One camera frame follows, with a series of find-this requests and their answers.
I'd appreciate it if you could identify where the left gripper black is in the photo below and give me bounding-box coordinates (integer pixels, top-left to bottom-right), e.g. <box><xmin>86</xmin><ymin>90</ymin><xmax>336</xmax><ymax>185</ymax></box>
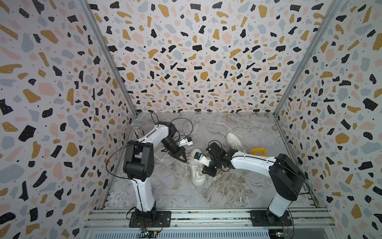
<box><xmin>161</xmin><ymin>139</ymin><xmax>188</xmax><ymax>162</ymax></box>

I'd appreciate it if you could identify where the white sneaker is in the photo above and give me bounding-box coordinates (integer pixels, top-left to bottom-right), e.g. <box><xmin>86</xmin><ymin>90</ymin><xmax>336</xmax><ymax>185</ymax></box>
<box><xmin>223</xmin><ymin>128</ymin><xmax>251</xmax><ymax>154</ymax></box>
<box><xmin>188</xmin><ymin>148</ymin><xmax>207</xmax><ymax>187</ymax></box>

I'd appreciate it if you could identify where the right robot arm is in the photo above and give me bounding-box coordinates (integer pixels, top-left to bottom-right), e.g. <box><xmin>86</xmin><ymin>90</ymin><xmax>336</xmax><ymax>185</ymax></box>
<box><xmin>194</xmin><ymin>143</ymin><xmax>305</xmax><ymax>222</ymax></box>

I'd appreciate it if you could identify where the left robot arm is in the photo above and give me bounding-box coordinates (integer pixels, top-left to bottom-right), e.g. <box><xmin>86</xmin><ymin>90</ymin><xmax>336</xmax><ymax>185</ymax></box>
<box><xmin>123</xmin><ymin>121</ymin><xmax>187</xmax><ymax>214</ymax></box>

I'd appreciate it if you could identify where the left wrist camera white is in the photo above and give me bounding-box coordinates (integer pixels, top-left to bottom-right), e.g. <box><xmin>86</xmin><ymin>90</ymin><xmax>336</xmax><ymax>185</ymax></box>
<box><xmin>178</xmin><ymin>136</ymin><xmax>193</xmax><ymax>146</ymax></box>

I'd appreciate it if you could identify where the yellow plastic frame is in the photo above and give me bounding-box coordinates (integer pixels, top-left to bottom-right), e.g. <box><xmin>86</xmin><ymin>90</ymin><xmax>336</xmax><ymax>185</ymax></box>
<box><xmin>251</xmin><ymin>148</ymin><xmax>267</xmax><ymax>157</ymax></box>

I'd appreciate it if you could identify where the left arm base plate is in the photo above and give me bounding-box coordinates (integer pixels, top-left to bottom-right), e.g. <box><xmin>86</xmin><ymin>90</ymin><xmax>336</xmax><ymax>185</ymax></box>
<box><xmin>129</xmin><ymin>210</ymin><xmax>172</xmax><ymax>228</ymax></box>

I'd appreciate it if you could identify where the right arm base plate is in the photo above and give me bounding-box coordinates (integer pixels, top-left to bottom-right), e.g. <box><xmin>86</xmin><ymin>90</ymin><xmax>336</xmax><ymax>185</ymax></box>
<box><xmin>250</xmin><ymin>209</ymin><xmax>293</xmax><ymax>227</ymax></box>

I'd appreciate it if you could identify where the aluminium front rail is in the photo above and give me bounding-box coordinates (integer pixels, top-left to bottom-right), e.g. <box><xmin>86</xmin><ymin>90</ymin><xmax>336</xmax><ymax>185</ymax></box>
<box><xmin>84</xmin><ymin>208</ymin><xmax>335</xmax><ymax>232</ymax></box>

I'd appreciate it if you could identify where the aluminium corner post left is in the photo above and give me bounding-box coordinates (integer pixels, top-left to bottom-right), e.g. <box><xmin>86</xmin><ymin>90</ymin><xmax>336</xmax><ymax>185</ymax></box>
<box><xmin>78</xmin><ymin>0</ymin><xmax>138</xmax><ymax>118</ymax></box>

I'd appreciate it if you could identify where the aluminium corner post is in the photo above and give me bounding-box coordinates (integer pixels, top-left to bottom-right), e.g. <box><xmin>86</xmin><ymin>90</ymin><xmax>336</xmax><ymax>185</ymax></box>
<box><xmin>78</xmin><ymin>0</ymin><xmax>138</xmax><ymax>118</ymax></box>
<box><xmin>273</xmin><ymin>0</ymin><xmax>343</xmax><ymax>119</ymax></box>

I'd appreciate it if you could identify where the aluminium corner post right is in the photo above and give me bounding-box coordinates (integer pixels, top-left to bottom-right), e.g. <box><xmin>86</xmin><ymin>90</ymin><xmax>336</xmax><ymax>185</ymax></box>
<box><xmin>273</xmin><ymin>0</ymin><xmax>343</xmax><ymax>119</ymax></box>

